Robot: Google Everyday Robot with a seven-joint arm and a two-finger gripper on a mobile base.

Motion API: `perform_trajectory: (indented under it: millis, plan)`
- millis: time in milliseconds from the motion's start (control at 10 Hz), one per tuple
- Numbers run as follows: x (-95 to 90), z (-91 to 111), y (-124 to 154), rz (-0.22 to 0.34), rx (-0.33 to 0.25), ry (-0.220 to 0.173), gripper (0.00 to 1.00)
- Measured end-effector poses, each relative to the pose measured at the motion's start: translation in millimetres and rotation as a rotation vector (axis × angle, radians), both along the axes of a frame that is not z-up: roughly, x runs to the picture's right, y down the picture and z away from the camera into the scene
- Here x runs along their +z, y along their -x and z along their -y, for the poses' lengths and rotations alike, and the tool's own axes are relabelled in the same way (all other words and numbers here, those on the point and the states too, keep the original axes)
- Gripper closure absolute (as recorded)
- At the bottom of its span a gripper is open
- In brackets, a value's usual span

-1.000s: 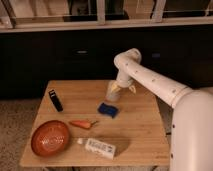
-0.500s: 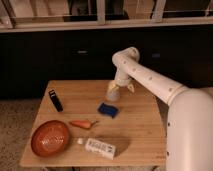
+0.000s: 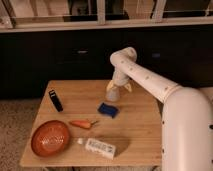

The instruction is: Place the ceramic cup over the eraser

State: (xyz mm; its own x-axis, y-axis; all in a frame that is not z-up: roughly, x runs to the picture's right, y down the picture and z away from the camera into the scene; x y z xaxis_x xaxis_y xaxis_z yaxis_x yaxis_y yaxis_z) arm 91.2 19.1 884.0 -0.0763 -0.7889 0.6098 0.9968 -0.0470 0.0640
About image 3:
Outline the blue sponge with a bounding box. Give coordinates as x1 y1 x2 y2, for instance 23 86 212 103
98 103 119 118

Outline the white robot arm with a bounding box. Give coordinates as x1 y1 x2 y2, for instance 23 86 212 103
107 47 213 171

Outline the orange bowl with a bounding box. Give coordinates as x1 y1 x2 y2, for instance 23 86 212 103
31 120 70 157

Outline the wooden table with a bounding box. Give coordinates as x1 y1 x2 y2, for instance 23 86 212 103
20 80 162 167

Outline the orange carrot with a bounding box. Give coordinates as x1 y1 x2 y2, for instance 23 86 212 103
70 120 96 129

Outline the white ceramic cup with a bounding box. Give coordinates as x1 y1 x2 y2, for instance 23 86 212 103
106 88 120 102

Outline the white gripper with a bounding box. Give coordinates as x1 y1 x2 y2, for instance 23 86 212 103
106 70 132 92

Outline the white window frame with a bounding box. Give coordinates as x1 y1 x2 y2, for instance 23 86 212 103
0 0 213 32

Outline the black eraser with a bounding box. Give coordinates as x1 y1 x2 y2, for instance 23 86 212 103
49 90 63 112

